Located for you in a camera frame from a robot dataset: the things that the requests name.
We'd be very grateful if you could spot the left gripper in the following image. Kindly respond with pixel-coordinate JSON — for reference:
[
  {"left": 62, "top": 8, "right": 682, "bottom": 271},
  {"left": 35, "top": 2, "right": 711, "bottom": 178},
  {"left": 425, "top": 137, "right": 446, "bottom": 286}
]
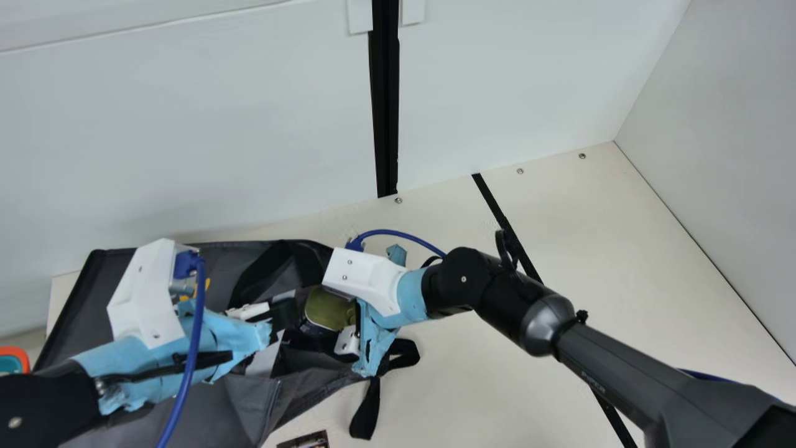
[{"left": 72, "top": 299, "right": 299, "bottom": 416}]

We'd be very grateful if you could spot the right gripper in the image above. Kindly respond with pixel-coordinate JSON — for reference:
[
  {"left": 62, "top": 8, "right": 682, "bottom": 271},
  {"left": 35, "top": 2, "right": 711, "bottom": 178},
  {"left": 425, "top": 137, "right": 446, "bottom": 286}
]
[{"left": 335, "top": 244, "right": 431, "bottom": 378}]

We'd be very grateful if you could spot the rectangular tin with gold lid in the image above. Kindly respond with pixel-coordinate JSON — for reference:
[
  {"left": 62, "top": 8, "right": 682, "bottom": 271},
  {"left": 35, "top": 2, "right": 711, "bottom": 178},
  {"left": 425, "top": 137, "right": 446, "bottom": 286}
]
[{"left": 303, "top": 287, "right": 360, "bottom": 340}]

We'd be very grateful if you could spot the dark grey bag with straps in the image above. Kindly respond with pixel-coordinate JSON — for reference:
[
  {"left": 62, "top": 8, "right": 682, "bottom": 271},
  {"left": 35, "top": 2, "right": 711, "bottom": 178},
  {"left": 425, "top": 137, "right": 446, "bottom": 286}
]
[{"left": 31, "top": 240, "right": 421, "bottom": 448}]

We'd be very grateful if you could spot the black strip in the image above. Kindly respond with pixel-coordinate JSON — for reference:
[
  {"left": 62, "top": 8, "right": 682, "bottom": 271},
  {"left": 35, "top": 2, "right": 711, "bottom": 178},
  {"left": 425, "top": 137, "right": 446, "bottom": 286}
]
[{"left": 471, "top": 173, "right": 638, "bottom": 448}]

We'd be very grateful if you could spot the teal shopping basket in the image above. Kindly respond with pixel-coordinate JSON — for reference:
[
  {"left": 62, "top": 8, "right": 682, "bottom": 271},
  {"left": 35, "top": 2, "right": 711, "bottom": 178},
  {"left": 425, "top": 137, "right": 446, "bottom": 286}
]
[{"left": 0, "top": 347, "right": 30, "bottom": 376}]

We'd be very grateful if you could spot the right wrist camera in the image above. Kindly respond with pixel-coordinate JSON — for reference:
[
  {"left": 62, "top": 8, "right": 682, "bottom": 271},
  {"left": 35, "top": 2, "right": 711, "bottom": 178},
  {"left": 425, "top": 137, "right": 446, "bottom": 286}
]
[{"left": 322, "top": 248, "right": 408, "bottom": 318}]

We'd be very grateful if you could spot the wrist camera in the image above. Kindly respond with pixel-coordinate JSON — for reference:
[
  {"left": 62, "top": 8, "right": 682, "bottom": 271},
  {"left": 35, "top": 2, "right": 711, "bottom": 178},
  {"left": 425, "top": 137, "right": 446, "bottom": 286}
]
[
  {"left": 322, "top": 248, "right": 408, "bottom": 318},
  {"left": 107, "top": 238, "right": 203, "bottom": 350}
]

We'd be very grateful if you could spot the blue cable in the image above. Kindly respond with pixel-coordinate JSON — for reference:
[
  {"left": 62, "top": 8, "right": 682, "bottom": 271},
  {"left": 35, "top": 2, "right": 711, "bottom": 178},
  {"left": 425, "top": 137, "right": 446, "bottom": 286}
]
[
  {"left": 345, "top": 229, "right": 447, "bottom": 259},
  {"left": 155, "top": 252, "right": 209, "bottom": 448}
]

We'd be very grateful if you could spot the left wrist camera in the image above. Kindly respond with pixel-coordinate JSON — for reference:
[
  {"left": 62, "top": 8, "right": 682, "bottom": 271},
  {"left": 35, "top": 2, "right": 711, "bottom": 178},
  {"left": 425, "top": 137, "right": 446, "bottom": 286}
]
[{"left": 107, "top": 238, "right": 203, "bottom": 350}]

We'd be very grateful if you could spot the black post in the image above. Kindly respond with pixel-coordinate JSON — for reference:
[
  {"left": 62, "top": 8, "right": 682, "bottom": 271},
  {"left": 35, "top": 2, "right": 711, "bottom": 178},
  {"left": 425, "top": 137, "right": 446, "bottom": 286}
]
[{"left": 368, "top": 0, "right": 400, "bottom": 198}]

